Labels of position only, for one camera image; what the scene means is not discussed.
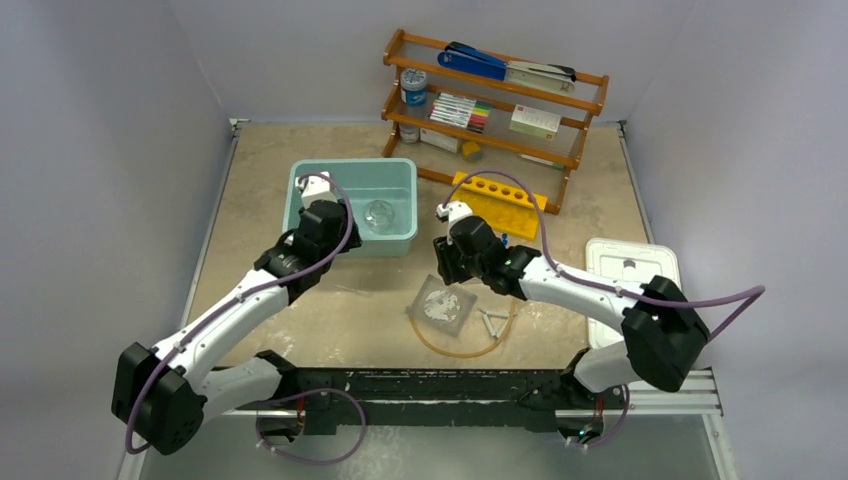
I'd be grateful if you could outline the glass beaker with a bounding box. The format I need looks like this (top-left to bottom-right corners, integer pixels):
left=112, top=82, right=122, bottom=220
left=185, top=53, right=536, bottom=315
left=363, top=200, right=396, bottom=234

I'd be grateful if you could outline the clay pipe triangle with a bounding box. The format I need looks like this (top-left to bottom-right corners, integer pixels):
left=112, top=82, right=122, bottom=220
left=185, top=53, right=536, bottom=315
left=478, top=308, right=511, bottom=340

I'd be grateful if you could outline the amber rubber tubing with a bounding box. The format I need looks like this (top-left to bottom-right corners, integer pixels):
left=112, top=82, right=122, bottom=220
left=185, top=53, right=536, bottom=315
left=406, top=300, right=519, bottom=360

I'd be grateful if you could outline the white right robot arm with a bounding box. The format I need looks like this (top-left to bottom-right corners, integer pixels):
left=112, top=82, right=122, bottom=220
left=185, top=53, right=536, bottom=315
left=433, top=215, right=709, bottom=407

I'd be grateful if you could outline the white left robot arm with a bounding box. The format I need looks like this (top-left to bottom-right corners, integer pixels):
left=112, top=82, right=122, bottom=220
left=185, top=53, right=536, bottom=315
left=111, top=198, right=361, bottom=455

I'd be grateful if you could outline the yellow test tube rack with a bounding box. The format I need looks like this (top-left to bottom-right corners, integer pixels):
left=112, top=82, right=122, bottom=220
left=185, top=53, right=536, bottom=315
left=451, top=171, right=540, bottom=242

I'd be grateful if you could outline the teal plastic tub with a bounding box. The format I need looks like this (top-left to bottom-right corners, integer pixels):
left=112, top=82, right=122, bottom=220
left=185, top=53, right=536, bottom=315
left=282, top=158, right=418, bottom=258

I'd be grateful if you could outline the yellow green sponge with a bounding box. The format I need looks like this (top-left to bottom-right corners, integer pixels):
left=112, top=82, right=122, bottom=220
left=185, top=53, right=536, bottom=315
left=460, top=141, right=483, bottom=163

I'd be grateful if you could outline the white box lower shelf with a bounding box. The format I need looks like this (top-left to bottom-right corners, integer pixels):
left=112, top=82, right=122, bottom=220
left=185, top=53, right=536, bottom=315
left=419, top=128, right=460, bottom=153

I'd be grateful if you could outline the pack of coloured markers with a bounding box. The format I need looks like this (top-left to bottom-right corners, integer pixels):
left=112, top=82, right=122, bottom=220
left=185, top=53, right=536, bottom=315
left=429, top=92, right=494, bottom=134

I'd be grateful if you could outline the green white box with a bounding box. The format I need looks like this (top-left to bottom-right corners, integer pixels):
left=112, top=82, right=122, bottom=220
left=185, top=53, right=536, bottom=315
left=509, top=105, right=562, bottom=140

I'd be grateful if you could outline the wooden three-tier shelf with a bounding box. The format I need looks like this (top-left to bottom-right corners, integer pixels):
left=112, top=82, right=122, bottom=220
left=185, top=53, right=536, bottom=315
left=381, top=28, right=610, bottom=216

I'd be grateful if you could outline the white plastic tray lid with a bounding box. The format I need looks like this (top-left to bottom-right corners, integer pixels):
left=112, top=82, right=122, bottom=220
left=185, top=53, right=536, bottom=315
left=585, top=237, right=682, bottom=351

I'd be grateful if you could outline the blue-lidded jar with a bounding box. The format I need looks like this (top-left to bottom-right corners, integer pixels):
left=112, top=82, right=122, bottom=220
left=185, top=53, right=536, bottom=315
left=400, top=68, right=428, bottom=107

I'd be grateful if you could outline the blue long stapler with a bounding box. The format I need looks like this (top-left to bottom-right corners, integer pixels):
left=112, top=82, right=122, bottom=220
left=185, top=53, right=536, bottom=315
left=437, top=42, right=577, bottom=84

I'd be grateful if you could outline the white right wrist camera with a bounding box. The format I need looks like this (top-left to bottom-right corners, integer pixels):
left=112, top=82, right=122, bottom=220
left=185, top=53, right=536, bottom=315
left=435, top=201, right=473, bottom=227

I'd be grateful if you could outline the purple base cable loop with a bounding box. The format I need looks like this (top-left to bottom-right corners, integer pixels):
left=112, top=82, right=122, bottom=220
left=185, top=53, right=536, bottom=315
left=255, top=387, right=368, bottom=466

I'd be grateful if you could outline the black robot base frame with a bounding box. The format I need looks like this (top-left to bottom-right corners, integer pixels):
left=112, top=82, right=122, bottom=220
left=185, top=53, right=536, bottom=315
left=252, top=352, right=625, bottom=437

